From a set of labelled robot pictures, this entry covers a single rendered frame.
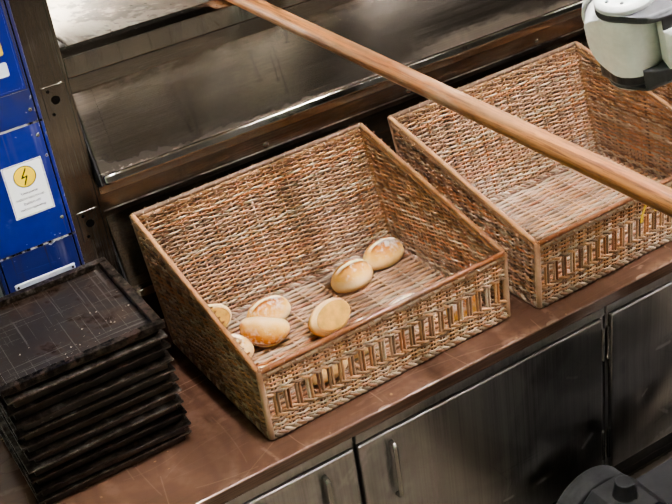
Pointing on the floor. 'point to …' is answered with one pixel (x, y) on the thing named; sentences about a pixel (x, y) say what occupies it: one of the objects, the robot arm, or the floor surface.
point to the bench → (440, 416)
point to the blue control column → (29, 233)
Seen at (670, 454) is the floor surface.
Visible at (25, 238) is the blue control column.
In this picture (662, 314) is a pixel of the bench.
